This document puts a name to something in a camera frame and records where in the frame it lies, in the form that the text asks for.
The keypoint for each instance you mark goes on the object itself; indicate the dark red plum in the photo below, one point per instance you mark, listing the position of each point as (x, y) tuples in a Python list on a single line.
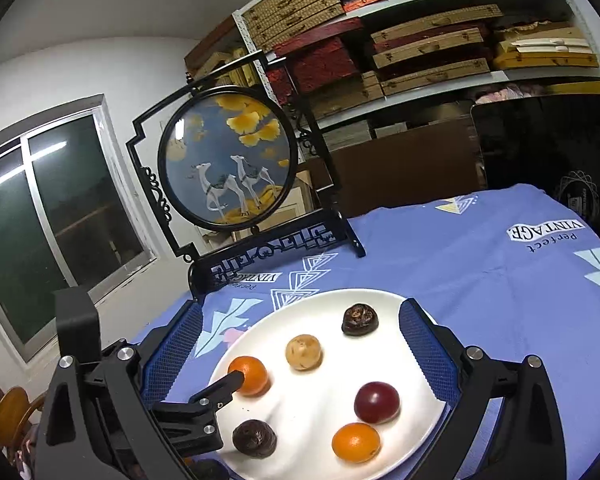
[(376, 402)]

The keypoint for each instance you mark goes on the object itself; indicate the pink cloth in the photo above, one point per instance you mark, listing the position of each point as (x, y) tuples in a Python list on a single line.
[(510, 94)]

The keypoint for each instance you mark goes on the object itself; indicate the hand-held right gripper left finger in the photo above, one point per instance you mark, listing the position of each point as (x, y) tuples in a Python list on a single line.
[(172, 355)]

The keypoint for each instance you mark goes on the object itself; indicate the dark water chestnut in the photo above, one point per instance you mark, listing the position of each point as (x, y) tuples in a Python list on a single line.
[(254, 438), (360, 319)]

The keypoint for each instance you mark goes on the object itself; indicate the white round plate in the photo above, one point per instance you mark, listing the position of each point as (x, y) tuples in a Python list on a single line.
[(320, 410)]

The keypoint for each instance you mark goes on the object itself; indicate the stack of light woven boxes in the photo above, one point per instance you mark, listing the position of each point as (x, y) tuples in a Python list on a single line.
[(290, 5)]

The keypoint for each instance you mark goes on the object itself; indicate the stack of yellow flat boxes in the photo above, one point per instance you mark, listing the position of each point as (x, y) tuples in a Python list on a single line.
[(545, 60)]

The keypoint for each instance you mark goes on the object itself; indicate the small orange mandarin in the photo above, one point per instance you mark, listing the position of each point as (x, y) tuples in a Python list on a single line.
[(255, 372), (356, 442)]

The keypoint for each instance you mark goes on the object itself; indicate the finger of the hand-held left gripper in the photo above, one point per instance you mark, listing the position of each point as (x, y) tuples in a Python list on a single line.
[(75, 320), (200, 410)]

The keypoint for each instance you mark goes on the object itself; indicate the pale yellow round fruit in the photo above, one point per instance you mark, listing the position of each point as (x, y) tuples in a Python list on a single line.
[(304, 352)]

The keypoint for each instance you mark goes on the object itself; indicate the blue printed tablecloth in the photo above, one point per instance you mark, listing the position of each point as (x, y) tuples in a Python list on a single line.
[(430, 260)]

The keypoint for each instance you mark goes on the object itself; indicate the stack of red boxes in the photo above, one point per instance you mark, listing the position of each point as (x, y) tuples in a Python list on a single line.
[(320, 60)]

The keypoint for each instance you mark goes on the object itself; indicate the brown cardboard board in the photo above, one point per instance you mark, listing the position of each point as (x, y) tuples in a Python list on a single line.
[(405, 170)]

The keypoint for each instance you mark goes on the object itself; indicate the wooden chair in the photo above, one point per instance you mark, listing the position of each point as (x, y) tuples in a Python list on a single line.
[(10, 407)]

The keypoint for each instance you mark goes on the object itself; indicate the round deer embroidery screen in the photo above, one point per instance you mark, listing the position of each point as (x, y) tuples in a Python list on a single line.
[(230, 160)]

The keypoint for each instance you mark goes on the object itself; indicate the sliding glass window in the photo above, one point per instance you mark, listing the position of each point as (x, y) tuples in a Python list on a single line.
[(70, 200)]

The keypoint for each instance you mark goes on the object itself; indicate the stack of brown clasp boxes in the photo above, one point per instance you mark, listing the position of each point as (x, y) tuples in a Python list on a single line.
[(430, 47)]

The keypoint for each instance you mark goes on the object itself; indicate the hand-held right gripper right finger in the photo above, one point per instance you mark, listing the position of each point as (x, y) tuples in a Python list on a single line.
[(427, 355)]

